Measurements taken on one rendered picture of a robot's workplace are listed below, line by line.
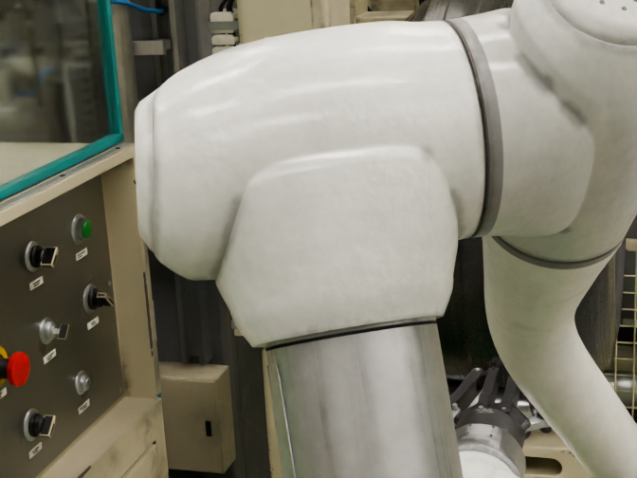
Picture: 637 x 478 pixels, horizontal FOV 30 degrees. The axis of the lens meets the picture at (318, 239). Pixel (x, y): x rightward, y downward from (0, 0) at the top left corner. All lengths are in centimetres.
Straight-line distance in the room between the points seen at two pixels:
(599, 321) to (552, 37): 87
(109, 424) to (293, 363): 103
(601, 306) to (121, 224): 65
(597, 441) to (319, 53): 45
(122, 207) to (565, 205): 102
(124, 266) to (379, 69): 106
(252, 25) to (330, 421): 106
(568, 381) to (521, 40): 33
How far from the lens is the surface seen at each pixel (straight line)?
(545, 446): 162
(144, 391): 173
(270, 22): 164
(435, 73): 66
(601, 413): 96
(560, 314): 85
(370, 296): 63
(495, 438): 125
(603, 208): 73
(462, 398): 138
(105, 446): 161
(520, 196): 68
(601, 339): 153
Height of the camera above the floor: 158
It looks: 16 degrees down
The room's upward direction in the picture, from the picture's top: 3 degrees counter-clockwise
